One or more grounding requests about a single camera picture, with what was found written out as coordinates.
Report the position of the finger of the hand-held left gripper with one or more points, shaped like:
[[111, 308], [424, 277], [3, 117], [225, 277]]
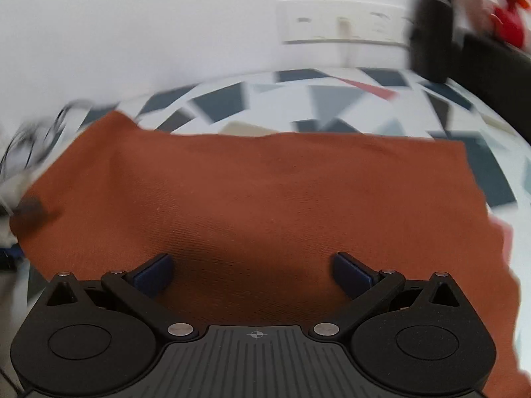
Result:
[[32, 210]]

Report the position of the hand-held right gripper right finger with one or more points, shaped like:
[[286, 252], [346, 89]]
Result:
[[351, 275]]

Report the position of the black bottle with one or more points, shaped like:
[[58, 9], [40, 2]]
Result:
[[431, 33]]

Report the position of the geometric patterned desk mat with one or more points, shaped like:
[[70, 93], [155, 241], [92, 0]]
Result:
[[332, 99]]

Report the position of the red and white cloth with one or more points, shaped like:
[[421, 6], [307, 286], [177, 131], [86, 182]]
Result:
[[508, 16]]

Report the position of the black padded object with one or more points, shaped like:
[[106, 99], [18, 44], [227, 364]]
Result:
[[498, 78]]

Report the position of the white wall socket plate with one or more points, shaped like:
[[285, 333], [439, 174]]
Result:
[[332, 20]]

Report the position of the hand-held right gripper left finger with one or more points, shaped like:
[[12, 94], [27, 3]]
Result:
[[152, 275]]

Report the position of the rust brown garment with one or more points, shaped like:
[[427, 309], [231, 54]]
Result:
[[269, 195]]

